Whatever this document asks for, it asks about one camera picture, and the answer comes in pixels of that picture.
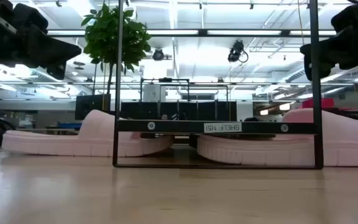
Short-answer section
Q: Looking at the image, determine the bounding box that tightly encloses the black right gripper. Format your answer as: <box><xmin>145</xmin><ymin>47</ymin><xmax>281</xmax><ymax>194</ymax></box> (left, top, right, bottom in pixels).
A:
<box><xmin>300</xmin><ymin>0</ymin><xmax>358</xmax><ymax>81</ymax></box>

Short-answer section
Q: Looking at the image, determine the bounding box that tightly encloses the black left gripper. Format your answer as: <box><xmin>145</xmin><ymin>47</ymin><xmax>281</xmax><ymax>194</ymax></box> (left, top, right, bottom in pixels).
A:
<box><xmin>0</xmin><ymin>0</ymin><xmax>82</xmax><ymax>80</ymax></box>

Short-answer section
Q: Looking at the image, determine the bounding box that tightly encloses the pink foam slide sandal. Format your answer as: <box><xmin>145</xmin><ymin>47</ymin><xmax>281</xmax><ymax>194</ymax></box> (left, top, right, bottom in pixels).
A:
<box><xmin>1</xmin><ymin>109</ymin><xmax>175</xmax><ymax>157</ymax></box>
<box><xmin>196</xmin><ymin>108</ymin><xmax>358</xmax><ymax>167</ymax></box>

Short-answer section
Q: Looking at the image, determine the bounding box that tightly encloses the black metal shelf frame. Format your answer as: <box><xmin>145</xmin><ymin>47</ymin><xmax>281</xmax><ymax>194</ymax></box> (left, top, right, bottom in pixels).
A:
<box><xmin>112</xmin><ymin>0</ymin><xmax>324</xmax><ymax>170</ymax></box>

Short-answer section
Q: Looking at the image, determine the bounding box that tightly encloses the red box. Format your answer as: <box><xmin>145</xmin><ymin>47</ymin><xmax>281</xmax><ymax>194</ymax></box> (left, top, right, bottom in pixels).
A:
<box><xmin>301</xmin><ymin>98</ymin><xmax>336</xmax><ymax>110</ymax></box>

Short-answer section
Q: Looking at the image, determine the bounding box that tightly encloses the green potted plant black pot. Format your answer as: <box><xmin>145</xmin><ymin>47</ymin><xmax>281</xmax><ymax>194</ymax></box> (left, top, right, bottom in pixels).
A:
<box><xmin>81</xmin><ymin>2</ymin><xmax>152</xmax><ymax>121</ymax></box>

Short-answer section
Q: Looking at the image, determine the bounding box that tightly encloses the black monitor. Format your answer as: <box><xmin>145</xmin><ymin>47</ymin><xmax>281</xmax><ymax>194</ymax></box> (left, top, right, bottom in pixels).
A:
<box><xmin>75</xmin><ymin>93</ymin><xmax>112</xmax><ymax>121</ymax></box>

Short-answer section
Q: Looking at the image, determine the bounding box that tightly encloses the blue box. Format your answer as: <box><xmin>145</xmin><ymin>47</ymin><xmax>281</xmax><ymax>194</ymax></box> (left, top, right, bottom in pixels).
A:
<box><xmin>57</xmin><ymin>121</ymin><xmax>82</xmax><ymax>130</ymax></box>

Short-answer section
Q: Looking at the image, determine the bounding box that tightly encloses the round black ceiling spotlight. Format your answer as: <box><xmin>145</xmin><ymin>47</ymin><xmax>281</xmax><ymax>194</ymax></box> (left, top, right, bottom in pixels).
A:
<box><xmin>152</xmin><ymin>48</ymin><xmax>166</xmax><ymax>62</ymax></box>

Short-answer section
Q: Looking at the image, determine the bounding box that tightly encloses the white cabinet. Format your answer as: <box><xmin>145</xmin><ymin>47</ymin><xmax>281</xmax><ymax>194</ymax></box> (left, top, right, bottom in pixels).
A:
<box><xmin>142</xmin><ymin>83</ymin><xmax>168</xmax><ymax>102</ymax></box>

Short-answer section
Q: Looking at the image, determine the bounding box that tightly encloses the black overhead rig beam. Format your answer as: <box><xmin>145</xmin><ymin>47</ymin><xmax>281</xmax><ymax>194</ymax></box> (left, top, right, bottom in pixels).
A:
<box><xmin>47</xmin><ymin>29</ymin><xmax>337</xmax><ymax>39</ymax></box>

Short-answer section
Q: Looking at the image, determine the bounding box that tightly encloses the black desk partition row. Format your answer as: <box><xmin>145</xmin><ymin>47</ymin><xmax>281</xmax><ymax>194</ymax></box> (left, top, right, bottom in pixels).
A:
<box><xmin>119</xmin><ymin>100</ymin><xmax>238</xmax><ymax>122</ymax></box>

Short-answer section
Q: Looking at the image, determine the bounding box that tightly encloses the black ceiling camera with cable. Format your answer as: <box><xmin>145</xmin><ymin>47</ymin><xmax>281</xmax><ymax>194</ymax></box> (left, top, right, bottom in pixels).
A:
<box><xmin>227</xmin><ymin>39</ymin><xmax>249</xmax><ymax>64</ymax></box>

